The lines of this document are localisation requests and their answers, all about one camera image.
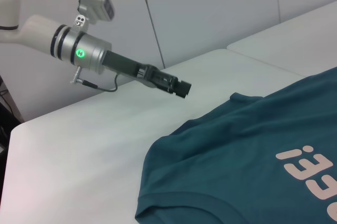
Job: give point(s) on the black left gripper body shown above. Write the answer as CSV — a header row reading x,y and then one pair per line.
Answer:
x,y
123,63

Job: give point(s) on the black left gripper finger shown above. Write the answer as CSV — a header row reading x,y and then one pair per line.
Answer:
x,y
173,85

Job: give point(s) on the teal FREE! print T-shirt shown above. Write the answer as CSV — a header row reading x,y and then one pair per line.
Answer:
x,y
237,155

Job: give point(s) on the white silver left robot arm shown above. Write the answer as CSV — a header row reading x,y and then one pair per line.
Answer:
x,y
34,31

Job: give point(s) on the black equipment beside table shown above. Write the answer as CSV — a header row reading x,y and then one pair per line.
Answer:
x,y
5,124

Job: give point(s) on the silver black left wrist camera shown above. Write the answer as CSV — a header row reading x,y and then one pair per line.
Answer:
x,y
92,0

